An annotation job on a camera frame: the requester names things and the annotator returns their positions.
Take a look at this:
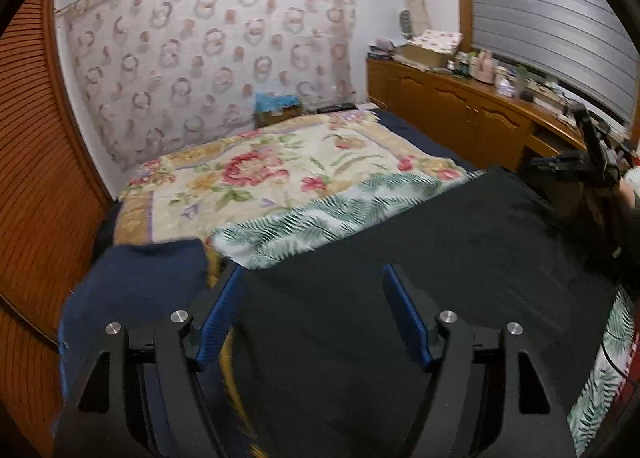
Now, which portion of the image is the cardboard box with blue cloth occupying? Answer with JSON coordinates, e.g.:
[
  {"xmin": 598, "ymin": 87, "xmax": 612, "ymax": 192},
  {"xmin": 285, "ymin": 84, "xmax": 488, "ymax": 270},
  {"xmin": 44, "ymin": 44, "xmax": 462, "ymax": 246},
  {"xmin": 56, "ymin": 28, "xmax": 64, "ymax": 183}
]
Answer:
[{"xmin": 254, "ymin": 92, "xmax": 303, "ymax": 128}]

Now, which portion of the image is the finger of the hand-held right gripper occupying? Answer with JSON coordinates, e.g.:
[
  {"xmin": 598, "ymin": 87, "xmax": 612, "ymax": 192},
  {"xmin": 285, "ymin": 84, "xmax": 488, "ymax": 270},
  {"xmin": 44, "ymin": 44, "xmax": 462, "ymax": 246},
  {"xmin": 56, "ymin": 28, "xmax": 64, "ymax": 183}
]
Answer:
[
  {"xmin": 570, "ymin": 105, "xmax": 601, "ymax": 161},
  {"xmin": 530, "ymin": 150, "xmax": 598, "ymax": 184}
]

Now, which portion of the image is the grey window blind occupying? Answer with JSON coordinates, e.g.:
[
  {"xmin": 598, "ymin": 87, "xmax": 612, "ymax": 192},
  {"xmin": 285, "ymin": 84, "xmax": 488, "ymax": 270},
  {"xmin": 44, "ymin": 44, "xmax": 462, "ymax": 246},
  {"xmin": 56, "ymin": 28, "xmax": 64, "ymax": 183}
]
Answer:
[{"xmin": 465, "ymin": 0, "xmax": 640, "ymax": 124}]

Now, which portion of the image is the floral blanket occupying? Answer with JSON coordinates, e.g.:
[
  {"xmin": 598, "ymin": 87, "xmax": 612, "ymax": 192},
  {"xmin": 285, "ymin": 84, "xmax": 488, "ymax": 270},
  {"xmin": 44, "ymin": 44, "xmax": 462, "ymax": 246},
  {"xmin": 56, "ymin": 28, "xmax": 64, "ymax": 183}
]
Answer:
[{"xmin": 114, "ymin": 110, "xmax": 473, "ymax": 259}]

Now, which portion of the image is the long wooden cabinet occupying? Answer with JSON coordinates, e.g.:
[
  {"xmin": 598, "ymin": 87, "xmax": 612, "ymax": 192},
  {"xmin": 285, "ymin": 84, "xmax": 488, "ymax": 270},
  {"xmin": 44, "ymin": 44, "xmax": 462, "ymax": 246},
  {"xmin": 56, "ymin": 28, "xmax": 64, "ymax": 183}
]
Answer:
[{"xmin": 366, "ymin": 57, "xmax": 601, "ymax": 174}]

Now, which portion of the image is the black printed t-shirt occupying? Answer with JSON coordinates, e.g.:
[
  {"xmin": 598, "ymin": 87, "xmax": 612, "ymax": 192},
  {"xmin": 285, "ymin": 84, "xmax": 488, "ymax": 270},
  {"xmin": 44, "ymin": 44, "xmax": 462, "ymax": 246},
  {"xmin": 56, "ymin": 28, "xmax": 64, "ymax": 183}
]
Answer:
[{"xmin": 220, "ymin": 168, "xmax": 628, "ymax": 458}]

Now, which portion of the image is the circle patterned wall curtain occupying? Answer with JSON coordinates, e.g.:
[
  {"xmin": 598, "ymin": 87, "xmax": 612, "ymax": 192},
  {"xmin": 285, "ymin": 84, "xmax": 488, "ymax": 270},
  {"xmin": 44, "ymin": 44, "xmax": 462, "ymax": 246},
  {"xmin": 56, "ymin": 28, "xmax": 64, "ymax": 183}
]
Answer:
[{"xmin": 55, "ymin": 0, "xmax": 361, "ymax": 174}]

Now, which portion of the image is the person's right hand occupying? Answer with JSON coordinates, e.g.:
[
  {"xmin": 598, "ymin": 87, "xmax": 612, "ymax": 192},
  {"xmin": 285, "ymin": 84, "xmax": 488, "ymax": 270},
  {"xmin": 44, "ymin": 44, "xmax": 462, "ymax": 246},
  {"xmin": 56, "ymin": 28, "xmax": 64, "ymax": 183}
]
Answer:
[{"xmin": 619, "ymin": 177, "xmax": 640, "ymax": 211}]

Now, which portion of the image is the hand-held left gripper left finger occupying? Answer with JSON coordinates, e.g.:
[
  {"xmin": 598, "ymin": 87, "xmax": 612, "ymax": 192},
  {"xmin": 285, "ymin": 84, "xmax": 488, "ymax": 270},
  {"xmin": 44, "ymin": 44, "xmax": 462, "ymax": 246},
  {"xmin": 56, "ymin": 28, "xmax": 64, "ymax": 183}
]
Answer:
[{"xmin": 52, "ymin": 265, "xmax": 246, "ymax": 458}]

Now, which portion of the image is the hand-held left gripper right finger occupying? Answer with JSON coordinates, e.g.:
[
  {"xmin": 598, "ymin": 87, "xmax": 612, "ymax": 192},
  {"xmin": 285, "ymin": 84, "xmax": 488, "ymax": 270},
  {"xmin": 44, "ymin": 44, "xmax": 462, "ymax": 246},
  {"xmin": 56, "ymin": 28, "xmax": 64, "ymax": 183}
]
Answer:
[{"xmin": 382, "ymin": 264, "xmax": 578, "ymax": 458}]

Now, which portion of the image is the bed with navy sheet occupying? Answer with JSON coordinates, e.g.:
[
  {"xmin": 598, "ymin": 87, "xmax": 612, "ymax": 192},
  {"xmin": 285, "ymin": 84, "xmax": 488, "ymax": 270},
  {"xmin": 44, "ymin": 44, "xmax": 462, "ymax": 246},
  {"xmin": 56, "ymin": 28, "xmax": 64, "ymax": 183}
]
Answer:
[{"xmin": 92, "ymin": 109, "xmax": 481, "ymax": 259}]

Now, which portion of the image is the open cardboard box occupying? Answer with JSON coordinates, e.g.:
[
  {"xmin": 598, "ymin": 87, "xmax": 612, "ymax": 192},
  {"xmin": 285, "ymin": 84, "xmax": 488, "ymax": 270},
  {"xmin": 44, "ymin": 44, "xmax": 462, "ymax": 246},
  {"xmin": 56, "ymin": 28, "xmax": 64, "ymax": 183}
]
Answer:
[{"xmin": 400, "ymin": 43, "xmax": 451, "ymax": 70}]

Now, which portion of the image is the wooden louvered wardrobe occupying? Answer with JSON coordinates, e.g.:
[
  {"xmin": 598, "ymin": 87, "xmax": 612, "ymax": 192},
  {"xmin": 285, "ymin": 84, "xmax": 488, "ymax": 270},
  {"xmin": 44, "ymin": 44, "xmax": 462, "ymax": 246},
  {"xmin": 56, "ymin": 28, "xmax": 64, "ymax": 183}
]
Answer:
[{"xmin": 0, "ymin": 0, "xmax": 118, "ymax": 458}]

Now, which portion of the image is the green leaf print sheet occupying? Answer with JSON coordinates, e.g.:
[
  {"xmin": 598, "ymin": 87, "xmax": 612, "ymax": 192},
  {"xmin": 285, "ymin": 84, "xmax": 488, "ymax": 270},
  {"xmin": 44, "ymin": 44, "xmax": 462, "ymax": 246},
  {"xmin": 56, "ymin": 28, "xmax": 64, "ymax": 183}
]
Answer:
[{"xmin": 210, "ymin": 170, "xmax": 638, "ymax": 456}]

